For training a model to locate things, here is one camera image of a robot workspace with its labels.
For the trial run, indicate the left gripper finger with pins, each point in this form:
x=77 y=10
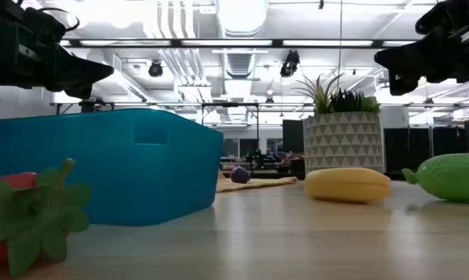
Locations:
x=82 y=94
x=82 y=70

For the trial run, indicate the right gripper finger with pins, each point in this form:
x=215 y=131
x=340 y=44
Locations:
x=405 y=58
x=397 y=83

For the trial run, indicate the light green ribbed toy fruit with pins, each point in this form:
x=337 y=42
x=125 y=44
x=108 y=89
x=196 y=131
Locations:
x=452 y=177

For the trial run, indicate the yellow toy banana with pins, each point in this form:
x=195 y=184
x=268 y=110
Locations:
x=347 y=184

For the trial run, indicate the red toy strawberry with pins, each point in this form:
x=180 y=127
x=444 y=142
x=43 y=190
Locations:
x=28 y=218

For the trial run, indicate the purple toy eggplant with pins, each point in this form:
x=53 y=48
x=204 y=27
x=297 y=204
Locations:
x=240 y=175

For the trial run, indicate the black partition panel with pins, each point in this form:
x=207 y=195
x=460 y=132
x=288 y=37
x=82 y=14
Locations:
x=293 y=136
x=413 y=149

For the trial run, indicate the teal plastic tub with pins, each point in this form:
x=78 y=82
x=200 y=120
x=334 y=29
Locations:
x=102 y=167

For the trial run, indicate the succulent in white patterned pot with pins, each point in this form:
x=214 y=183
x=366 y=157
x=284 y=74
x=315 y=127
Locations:
x=343 y=140

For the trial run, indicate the orange waffle cloth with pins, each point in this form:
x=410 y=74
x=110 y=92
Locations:
x=257 y=183

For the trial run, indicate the black ceiling-hung camera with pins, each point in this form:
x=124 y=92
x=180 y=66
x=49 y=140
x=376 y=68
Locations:
x=155 y=69
x=290 y=64

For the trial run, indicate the black metal rig frame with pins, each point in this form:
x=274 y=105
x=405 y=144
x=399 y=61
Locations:
x=277 y=43

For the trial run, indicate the black background workstation frame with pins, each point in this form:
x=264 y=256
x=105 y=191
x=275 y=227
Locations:
x=230 y=104

